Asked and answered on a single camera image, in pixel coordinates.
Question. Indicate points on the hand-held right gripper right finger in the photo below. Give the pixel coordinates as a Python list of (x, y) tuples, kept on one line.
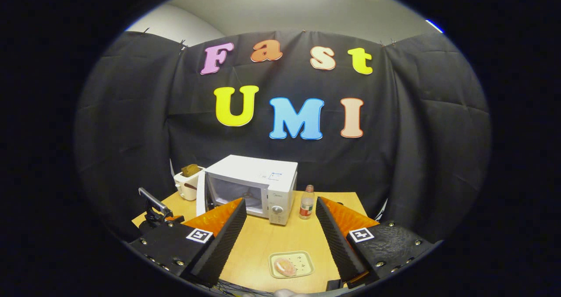
[(337, 244)]

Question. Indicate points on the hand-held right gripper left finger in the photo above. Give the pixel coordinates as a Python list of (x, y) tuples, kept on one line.
[(225, 244)]

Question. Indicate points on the breaded orange croquette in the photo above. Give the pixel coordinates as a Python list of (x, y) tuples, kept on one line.
[(285, 266)]

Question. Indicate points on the white microwave oven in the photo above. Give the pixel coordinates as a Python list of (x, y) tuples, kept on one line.
[(271, 187)]

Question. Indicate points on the small beige tray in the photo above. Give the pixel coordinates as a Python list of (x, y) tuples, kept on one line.
[(304, 262)]

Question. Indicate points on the cream toaster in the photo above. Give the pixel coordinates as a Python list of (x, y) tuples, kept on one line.
[(188, 189)]

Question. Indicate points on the clear bottle red label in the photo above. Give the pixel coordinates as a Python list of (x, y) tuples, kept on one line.
[(307, 203)]

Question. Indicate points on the brown bread slice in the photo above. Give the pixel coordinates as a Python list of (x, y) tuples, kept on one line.
[(190, 170)]

